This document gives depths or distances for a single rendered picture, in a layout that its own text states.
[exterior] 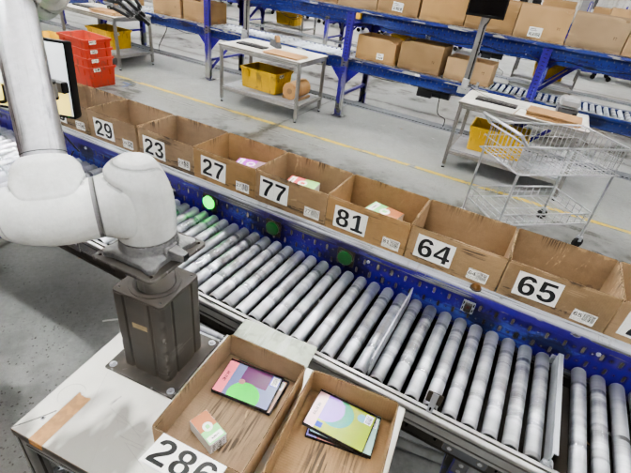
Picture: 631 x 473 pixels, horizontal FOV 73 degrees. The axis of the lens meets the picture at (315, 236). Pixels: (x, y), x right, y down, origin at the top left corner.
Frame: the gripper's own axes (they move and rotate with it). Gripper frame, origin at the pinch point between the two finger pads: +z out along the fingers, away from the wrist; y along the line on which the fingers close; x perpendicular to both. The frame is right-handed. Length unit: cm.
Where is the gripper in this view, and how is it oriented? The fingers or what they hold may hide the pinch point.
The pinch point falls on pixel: (143, 17)
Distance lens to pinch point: 213.9
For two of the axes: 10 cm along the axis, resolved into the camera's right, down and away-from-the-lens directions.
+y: 8.3, -5.1, -2.4
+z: 3.7, 1.8, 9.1
